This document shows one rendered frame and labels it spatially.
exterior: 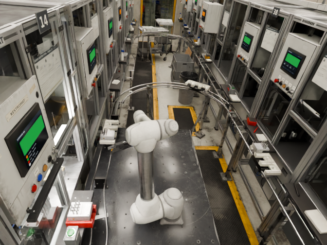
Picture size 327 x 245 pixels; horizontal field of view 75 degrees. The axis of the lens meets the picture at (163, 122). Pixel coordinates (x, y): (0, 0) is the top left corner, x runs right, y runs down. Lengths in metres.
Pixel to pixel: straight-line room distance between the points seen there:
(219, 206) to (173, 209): 1.26
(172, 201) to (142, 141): 0.54
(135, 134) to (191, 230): 0.91
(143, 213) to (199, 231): 0.48
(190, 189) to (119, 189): 0.63
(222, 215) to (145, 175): 1.54
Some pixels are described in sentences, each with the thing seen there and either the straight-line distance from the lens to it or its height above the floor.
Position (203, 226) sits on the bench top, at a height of 0.68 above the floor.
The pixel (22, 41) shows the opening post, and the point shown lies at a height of 1.97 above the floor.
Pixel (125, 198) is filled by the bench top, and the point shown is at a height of 0.68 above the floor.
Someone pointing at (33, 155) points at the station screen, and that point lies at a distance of 1.04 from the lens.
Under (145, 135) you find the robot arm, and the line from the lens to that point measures 1.23.
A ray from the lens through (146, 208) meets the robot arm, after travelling 1.54.
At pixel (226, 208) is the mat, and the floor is 0.01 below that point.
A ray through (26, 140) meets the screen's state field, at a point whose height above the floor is 1.67.
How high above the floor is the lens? 2.23
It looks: 35 degrees down
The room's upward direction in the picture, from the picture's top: 6 degrees clockwise
